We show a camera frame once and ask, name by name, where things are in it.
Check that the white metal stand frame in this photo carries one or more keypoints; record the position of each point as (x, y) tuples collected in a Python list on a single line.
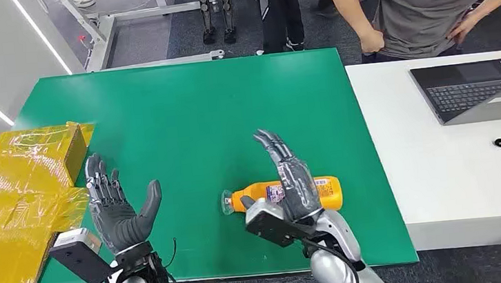
[(102, 35)]

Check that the orange juice bottle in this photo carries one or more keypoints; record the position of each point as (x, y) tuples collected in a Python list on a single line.
[(251, 193)]

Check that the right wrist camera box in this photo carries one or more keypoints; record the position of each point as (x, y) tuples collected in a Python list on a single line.
[(270, 228)]

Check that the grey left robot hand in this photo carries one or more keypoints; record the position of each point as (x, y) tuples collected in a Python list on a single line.
[(118, 222)]

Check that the person in grey shirt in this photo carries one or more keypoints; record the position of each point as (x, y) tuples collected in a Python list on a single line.
[(416, 0)]

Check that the black humanoid robot leg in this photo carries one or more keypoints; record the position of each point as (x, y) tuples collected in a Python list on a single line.
[(206, 7), (227, 5)]

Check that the green table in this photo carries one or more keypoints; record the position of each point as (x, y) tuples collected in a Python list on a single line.
[(184, 119)]

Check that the yellow taped cardboard box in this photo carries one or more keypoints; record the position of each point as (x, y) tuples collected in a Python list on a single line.
[(8, 205)]

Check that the dark grey laptop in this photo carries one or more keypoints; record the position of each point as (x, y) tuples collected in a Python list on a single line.
[(471, 91)]

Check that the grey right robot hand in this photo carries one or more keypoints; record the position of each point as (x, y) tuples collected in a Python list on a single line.
[(296, 186)]

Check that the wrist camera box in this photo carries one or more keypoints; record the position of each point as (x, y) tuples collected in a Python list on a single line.
[(270, 228), (80, 262)]

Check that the person in black trousers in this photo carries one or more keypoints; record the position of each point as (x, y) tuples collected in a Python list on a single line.
[(273, 19)]

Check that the white desk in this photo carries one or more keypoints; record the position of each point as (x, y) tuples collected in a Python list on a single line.
[(443, 186)]

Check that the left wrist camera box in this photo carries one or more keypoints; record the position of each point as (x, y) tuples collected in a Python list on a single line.
[(80, 262)]

